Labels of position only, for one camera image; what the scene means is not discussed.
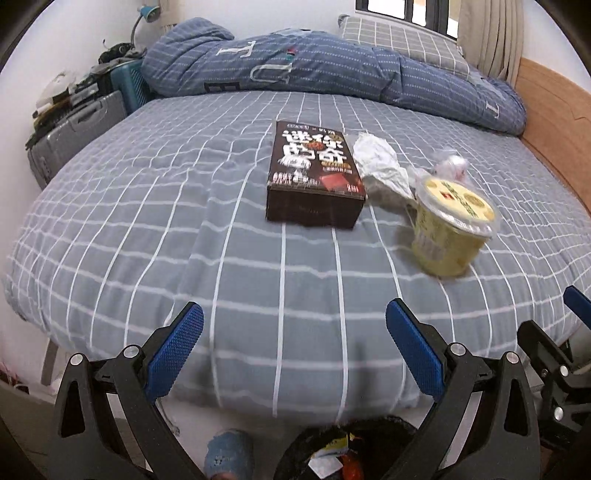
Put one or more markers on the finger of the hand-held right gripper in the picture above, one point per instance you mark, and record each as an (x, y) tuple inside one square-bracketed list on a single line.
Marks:
[(581, 304), (554, 355)]

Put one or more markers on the blue striped duvet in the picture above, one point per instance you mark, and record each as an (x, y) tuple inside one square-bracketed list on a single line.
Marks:
[(323, 69)]

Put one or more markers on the red plastic bag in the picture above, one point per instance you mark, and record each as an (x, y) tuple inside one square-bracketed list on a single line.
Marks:
[(351, 466)]

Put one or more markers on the white paper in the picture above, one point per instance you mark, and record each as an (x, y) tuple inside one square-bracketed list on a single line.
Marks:
[(376, 157)]

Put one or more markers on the white cotton pad bag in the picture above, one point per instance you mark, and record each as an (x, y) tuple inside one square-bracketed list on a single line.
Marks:
[(392, 191)]

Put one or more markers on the white bundle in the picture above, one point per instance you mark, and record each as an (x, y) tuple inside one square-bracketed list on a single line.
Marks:
[(57, 87)]

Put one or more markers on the grey checked pillow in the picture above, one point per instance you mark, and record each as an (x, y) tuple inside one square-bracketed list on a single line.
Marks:
[(406, 41)]

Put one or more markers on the wide beige curtain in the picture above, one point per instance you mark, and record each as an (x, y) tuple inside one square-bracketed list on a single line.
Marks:
[(494, 37)]

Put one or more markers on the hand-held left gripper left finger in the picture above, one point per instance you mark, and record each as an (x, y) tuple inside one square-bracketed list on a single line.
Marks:
[(178, 346)]

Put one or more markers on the grey suitcase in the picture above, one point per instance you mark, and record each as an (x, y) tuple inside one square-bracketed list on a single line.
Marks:
[(74, 129)]

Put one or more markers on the yellow white sachet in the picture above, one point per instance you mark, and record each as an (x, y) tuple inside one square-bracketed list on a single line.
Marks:
[(330, 445)]

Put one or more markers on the bed with grey checked sheet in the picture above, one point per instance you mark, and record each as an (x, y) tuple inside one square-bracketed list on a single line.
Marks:
[(184, 230)]

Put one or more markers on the yellow pudding cup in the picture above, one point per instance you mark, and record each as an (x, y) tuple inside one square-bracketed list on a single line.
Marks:
[(443, 240)]

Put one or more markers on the blue slipper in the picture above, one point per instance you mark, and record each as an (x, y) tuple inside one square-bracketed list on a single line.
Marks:
[(228, 454)]

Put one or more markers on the small clear plastic bag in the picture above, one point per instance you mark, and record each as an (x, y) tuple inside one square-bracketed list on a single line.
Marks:
[(455, 164)]

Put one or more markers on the teal suitcase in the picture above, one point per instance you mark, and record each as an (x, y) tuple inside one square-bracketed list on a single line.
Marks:
[(129, 87)]

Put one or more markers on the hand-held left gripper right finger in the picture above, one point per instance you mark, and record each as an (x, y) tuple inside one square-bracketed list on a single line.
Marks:
[(411, 344)]

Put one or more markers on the black round device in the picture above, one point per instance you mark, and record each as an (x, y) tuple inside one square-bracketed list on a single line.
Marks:
[(117, 50)]

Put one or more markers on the wooden headboard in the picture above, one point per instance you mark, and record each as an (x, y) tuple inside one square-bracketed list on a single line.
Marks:
[(554, 115)]

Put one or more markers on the dark brown snack box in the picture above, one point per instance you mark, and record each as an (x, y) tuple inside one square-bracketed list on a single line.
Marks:
[(309, 157)]

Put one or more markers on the black trash bin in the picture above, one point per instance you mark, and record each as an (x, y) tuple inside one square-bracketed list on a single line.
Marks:
[(300, 447)]

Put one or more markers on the blue desk lamp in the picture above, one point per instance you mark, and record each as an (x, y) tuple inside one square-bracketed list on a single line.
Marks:
[(148, 11)]

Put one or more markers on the dark framed window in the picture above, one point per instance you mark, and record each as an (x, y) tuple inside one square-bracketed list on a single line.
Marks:
[(436, 11)]

